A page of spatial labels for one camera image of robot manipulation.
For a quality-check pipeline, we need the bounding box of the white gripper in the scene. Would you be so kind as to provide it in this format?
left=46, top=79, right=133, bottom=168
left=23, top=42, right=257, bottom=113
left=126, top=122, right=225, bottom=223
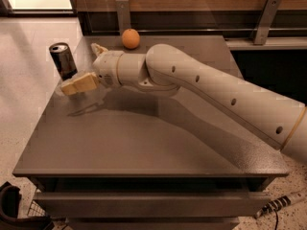
left=60, top=43, right=124, bottom=96

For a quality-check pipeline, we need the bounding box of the red bull can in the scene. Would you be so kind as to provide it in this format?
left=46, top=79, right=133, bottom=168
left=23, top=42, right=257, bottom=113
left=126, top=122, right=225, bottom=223
left=49, top=42, right=78, bottom=81

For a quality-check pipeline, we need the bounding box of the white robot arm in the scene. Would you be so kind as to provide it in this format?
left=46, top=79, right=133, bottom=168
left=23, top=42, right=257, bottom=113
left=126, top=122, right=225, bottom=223
left=60, top=43, right=307, bottom=164

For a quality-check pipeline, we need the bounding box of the dark robot base part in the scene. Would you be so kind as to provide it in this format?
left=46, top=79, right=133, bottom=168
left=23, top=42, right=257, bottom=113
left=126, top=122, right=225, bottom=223
left=0, top=182, right=54, bottom=230

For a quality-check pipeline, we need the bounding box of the orange fruit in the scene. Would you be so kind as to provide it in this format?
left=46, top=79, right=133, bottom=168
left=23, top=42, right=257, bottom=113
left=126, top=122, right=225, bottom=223
left=122, top=29, right=140, bottom=49

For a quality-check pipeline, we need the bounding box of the grey drawer front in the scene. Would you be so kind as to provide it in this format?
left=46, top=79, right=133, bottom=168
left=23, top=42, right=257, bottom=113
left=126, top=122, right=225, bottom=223
left=35, top=192, right=269, bottom=218

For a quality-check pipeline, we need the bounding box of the wire mesh basket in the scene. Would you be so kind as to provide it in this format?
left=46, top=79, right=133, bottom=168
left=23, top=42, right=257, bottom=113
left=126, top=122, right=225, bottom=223
left=27, top=188, right=47, bottom=217

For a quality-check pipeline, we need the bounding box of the striped cable on floor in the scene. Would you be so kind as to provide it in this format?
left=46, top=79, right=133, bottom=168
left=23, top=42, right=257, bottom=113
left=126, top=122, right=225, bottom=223
left=254, top=189, right=307, bottom=219

